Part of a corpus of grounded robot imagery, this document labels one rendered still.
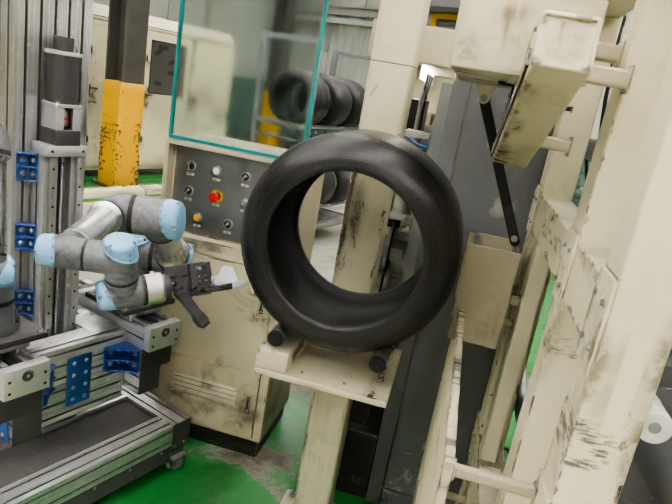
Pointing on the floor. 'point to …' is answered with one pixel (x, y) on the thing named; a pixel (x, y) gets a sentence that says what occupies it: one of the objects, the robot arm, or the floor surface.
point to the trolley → (334, 106)
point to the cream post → (364, 225)
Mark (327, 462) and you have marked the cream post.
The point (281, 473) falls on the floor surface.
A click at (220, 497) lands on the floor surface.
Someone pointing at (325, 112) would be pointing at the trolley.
